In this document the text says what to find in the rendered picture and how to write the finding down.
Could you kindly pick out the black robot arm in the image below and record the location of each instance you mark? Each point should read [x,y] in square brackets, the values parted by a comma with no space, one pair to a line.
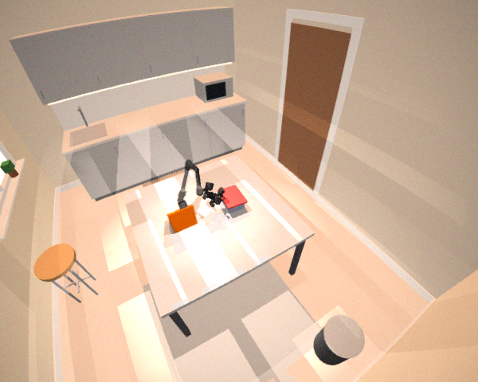
[199,190]

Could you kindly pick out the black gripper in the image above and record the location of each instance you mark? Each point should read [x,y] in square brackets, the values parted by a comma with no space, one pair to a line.
[219,193]

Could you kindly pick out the red rectangular lid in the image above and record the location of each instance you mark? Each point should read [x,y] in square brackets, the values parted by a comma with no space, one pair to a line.
[233,197]

